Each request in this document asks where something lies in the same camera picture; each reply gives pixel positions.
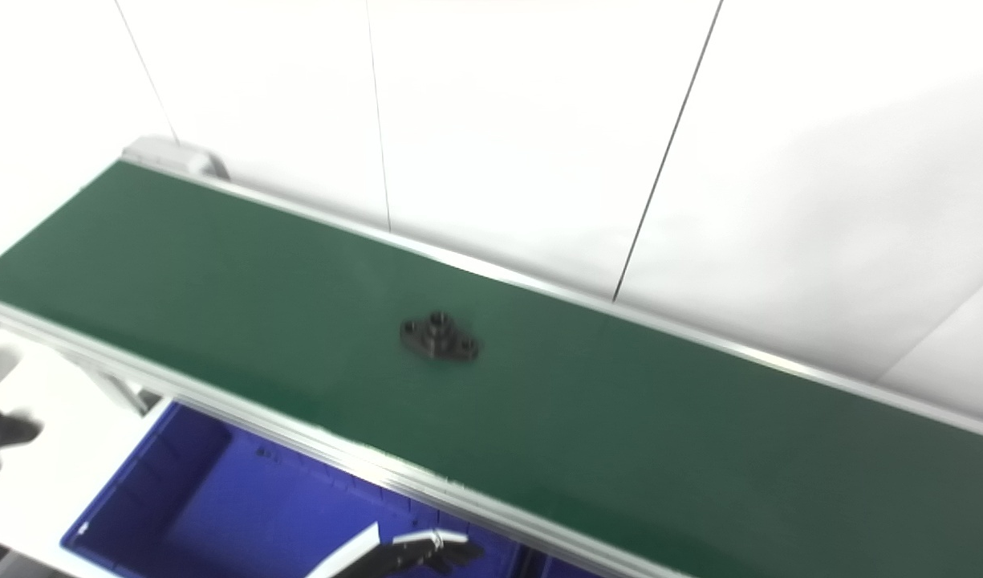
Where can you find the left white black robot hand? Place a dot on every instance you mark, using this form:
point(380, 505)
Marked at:
point(411, 554)

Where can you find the black flanged metal part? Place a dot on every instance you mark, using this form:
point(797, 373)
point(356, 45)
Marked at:
point(439, 339)

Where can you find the green conveyor belt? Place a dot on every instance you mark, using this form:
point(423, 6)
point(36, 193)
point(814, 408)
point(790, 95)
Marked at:
point(339, 449)
point(619, 417)

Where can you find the blue plastic bin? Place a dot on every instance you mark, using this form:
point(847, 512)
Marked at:
point(567, 570)
point(234, 506)

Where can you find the grey conveyor motor housing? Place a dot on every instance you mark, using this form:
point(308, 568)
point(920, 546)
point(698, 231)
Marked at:
point(174, 154)

